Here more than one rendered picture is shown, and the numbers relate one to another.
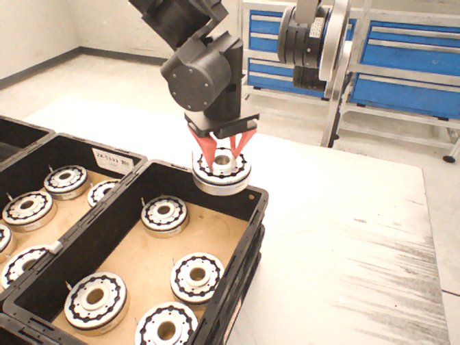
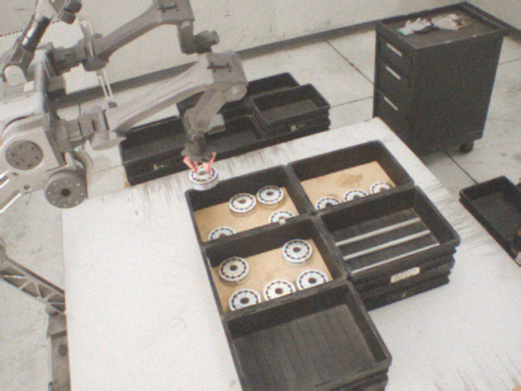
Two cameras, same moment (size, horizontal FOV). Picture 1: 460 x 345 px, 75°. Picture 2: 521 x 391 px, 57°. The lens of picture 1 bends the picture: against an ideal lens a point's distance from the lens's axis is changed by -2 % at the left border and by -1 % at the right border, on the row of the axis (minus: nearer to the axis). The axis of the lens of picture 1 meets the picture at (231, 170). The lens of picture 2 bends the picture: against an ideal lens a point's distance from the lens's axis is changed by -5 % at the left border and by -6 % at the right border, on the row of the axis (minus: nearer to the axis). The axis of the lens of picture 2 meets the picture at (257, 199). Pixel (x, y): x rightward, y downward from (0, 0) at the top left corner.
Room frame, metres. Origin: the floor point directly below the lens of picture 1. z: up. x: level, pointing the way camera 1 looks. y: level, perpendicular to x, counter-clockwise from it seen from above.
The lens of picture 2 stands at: (1.04, 1.25, 2.12)
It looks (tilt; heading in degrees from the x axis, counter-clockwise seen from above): 42 degrees down; 236
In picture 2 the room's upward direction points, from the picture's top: 8 degrees counter-clockwise
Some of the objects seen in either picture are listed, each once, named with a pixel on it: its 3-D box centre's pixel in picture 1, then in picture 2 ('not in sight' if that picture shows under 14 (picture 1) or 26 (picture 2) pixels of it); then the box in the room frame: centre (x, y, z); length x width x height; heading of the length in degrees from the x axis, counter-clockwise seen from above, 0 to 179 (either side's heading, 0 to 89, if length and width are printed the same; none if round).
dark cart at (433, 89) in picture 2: not in sight; (431, 90); (-1.44, -0.28, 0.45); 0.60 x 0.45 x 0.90; 159
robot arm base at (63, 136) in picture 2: not in sight; (66, 135); (0.82, 0.08, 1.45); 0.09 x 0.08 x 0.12; 69
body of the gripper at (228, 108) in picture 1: (222, 100); (197, 145); (0.42, 0.01, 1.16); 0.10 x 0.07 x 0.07; 121
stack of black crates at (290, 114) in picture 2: not in sight; (291, 133); (-0.57, -0.67, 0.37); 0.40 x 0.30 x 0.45; 159
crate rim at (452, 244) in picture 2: not in sight; (386, 229); (0.09, 0.56, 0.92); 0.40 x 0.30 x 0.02; 157
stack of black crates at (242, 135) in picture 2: not in sight; (229, 158); (-0.20, -0.81, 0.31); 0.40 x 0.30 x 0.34; 159
